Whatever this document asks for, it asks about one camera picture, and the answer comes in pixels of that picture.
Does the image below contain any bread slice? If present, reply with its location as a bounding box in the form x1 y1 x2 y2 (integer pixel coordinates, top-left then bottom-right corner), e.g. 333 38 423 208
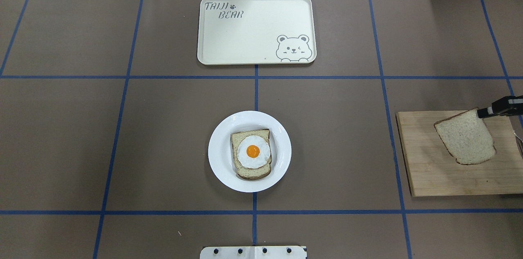
434 108 497 165
230 129 272 180

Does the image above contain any white round plate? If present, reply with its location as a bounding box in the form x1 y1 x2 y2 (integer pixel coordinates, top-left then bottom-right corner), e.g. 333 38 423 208
208 111 292 193

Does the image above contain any wooden cutting board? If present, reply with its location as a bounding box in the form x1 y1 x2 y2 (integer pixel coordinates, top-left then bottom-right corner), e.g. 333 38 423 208
396 110 523 197

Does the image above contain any cream bear tray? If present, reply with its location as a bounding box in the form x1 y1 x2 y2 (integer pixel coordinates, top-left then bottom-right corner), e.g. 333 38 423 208
197 0 317 66

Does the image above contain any fried egg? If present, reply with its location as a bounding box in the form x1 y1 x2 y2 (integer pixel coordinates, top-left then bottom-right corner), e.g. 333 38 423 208
235 135 271 169

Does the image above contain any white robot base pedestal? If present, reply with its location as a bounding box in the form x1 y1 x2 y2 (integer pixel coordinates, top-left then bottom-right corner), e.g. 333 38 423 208
199 246 308 259

